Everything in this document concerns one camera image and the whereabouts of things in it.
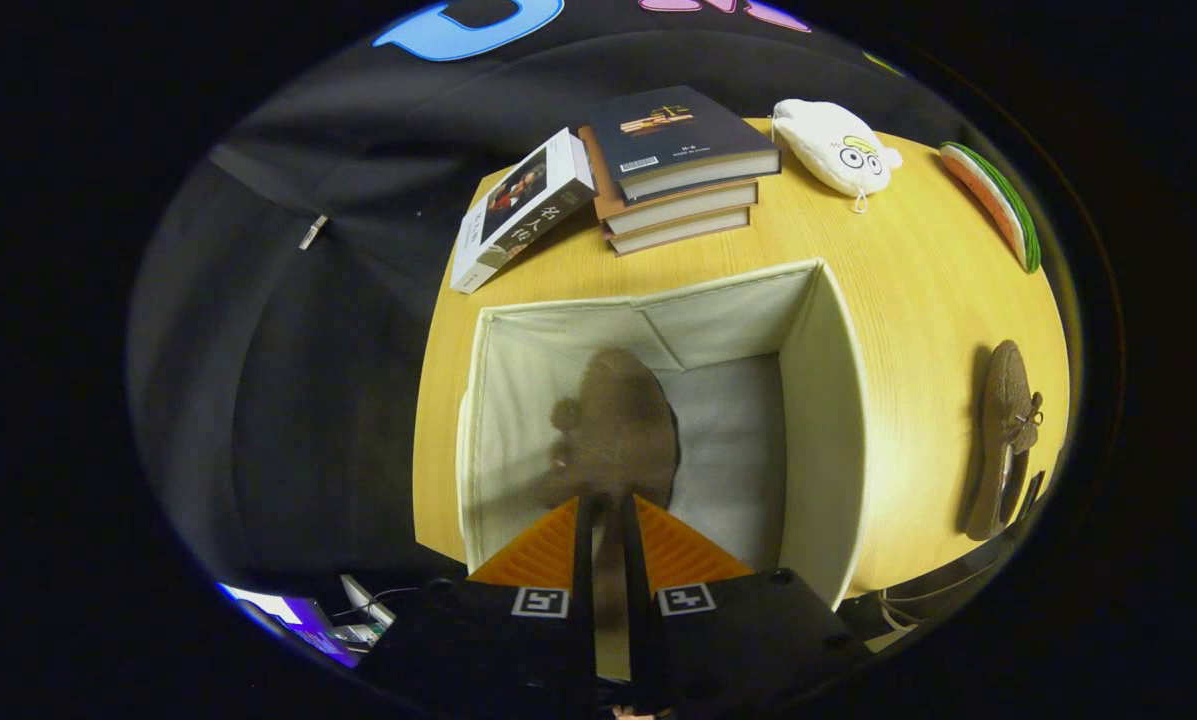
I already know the cream fabric storage box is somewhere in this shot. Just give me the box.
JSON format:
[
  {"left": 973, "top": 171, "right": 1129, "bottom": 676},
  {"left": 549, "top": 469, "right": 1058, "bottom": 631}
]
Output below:
[{"left": 455, "top": 259, "right": 872, "bottom": 612}]

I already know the brown cover book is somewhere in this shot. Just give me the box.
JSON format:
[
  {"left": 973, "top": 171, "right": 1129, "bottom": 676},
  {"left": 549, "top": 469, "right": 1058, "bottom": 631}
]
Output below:
[{"left": 578, "top": 125, "right": 762, "bottom": 238}]

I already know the white book with portrait cover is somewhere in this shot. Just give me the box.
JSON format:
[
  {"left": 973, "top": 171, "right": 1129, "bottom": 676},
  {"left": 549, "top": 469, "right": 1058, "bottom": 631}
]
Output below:
[{"left": 449, "top": 127, "right": 599, "bottom": 296}]

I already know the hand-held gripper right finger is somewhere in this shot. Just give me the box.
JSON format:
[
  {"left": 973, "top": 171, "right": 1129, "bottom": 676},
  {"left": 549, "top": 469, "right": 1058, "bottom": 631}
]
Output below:
[{"left": 620, "top": 494, "right": 871, "bottom": 714}]

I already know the watermelon slice plush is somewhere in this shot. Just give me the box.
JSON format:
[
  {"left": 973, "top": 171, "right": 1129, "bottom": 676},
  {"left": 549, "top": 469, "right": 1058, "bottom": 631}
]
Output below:
[{"left": 937, "top": 140, "right": 1044, "bottom": 275}]

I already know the thin brown-edged book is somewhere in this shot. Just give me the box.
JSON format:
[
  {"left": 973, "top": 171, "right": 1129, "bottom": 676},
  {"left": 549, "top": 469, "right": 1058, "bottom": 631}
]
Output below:
[{"left": 602, "top": 204, "right": 755, "bottom": 259}]

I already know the brown fuzzy shoe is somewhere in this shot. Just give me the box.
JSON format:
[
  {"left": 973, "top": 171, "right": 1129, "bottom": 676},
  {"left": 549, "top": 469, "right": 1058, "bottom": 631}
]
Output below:
[
  {"left": 962, "top": 339, "right": 1046, "bottom": 543},
  {"left": 533, "top": 346, "right": 682, "bottom": 683}
]

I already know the black backdrop cloth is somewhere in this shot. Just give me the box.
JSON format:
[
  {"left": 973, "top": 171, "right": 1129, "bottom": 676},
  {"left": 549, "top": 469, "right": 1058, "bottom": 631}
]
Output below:
[{"left": 126, "top": 0, "right": 969, "bottom": 621}]

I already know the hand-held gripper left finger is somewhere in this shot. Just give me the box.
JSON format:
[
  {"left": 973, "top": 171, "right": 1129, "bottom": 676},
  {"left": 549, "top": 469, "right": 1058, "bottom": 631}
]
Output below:
[{"left": 368, "top": 495, "right": 601, "bottom": 716}]

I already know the dark cover book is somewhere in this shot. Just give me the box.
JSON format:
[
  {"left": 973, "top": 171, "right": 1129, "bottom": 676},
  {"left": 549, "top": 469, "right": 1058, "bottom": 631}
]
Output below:
[{"left": 586, "top": 85, "right": 783, "bottom": 204}]

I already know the white office desk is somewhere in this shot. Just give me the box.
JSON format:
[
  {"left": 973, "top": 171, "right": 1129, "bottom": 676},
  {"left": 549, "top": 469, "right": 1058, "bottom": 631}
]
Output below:
[{"left": 340, "top": 574, "right": 397, "bottom": 647}]

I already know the white plush pouch with eyes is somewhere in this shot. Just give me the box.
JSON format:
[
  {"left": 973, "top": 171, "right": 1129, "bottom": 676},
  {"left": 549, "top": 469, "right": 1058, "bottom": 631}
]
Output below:
[{"left": 769, "top": 98, "right": 905, "bottom": 215}]

